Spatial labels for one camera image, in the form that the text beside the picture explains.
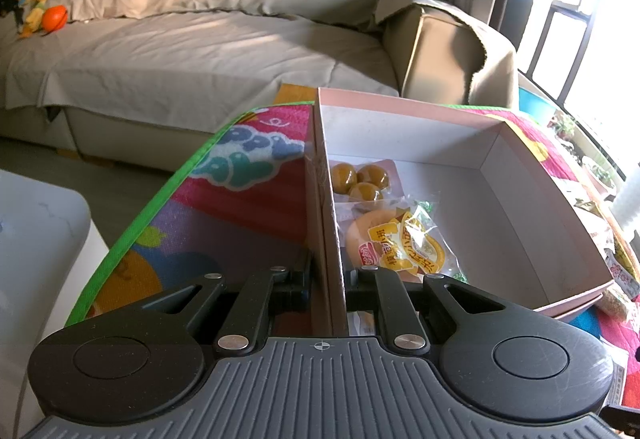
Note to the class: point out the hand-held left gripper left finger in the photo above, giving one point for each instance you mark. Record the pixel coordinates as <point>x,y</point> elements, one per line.
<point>301,289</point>

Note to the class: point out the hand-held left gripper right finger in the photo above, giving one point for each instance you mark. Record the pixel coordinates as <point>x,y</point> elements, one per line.
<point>357,294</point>

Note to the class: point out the pink cardboard box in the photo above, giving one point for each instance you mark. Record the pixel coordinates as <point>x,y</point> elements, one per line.
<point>450,139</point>

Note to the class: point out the rice cracker packet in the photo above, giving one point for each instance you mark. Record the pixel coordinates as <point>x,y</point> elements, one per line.
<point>619,304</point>

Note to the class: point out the round bread packet yellow label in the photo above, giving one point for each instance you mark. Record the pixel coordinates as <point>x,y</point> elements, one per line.
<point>400,239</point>

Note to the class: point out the colourful cartoon play mat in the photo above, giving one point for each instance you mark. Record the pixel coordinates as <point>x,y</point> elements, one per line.
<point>225,199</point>

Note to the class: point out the yellow round pastries packet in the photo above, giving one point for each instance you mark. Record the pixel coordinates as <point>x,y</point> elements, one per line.
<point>370,176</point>

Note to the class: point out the cream sofa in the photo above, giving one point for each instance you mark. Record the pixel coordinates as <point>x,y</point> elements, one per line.
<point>150,139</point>

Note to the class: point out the blue bucket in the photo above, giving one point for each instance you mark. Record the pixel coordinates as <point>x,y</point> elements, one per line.
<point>537,106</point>

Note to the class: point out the grey sofa bed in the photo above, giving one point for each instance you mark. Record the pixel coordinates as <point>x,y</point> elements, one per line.
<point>200,49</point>

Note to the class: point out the small green potted plant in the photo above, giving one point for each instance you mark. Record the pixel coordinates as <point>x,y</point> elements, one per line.
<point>564,126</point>

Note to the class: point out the patterned snack packet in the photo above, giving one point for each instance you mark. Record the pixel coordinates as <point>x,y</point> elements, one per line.
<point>622,271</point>

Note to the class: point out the pink pot with plant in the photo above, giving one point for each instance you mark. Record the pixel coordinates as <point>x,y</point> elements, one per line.
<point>602,176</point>

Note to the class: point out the white plant pot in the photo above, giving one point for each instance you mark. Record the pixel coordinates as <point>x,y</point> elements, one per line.
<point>627,206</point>

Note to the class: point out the orange ball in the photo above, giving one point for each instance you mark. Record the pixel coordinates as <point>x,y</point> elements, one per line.
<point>55,17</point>

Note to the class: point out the yellow plush toy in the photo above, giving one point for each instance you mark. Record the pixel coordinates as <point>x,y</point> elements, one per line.
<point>30,4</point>

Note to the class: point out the black window frame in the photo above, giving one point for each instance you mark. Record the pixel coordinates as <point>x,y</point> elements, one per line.
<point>545,49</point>

